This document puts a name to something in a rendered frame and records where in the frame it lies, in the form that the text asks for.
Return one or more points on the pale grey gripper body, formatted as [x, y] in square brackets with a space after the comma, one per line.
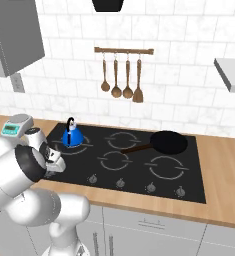
[57, 164]

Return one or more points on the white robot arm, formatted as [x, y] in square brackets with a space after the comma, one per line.
[19, 173]

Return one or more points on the grey hob knob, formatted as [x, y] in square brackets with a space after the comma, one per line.
[93, 179]
[151, 187]
[120, 182]
[180, 191]

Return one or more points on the grey kitchen scale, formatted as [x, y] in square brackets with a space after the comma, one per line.
[14, 126]

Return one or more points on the grey cupboard door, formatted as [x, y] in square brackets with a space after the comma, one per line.
[149, 245]
[95, 220]

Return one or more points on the black hob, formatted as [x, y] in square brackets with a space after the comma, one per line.
[135, 176]

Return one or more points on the small wooden spoon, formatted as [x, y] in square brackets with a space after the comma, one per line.
[105, 86]

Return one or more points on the wooden spatula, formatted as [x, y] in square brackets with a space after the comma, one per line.
[138, 96]

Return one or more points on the black frying pan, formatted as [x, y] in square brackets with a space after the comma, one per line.
[169, 142]

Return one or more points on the grey drawer front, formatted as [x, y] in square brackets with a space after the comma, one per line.
[182, 225]
[225, 240]

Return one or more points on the black range hood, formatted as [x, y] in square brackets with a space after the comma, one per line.
[107, 5]

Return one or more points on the grey wall socket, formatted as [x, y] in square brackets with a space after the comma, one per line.
[18, 83]

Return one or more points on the wooden tool rail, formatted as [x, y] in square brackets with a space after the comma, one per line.
[122, 50]

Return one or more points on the grey wall cupboard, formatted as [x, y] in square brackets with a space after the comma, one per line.
[12, 33]

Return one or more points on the grey wall shelf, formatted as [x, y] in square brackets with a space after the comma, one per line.
[232, 75]

